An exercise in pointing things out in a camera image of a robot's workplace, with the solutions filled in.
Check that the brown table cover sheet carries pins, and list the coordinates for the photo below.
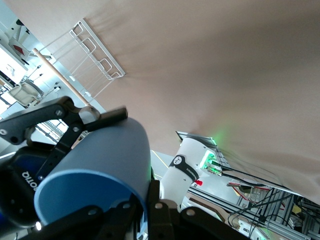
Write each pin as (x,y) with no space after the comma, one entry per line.
(212,75)

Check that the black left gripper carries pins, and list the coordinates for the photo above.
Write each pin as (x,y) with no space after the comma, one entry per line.
(15,180)

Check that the beige office chair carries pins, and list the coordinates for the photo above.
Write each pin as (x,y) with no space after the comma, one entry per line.
(23,93)

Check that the aluminium profile frame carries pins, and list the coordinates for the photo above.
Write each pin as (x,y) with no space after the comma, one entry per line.
(275,220)

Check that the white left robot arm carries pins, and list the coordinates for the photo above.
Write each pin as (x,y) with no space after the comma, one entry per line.
(182,185)

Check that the red button on left arm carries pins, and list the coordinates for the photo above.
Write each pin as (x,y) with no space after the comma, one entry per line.
(198,183)

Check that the white machine with red mark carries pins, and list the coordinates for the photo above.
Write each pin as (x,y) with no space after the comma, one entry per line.
(15,35)

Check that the blue cup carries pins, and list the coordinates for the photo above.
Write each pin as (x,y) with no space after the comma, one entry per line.
(105,155)

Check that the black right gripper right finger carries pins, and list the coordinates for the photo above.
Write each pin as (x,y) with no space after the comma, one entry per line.
(160,220)

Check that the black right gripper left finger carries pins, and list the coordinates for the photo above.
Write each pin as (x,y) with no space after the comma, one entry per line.
(100,222)

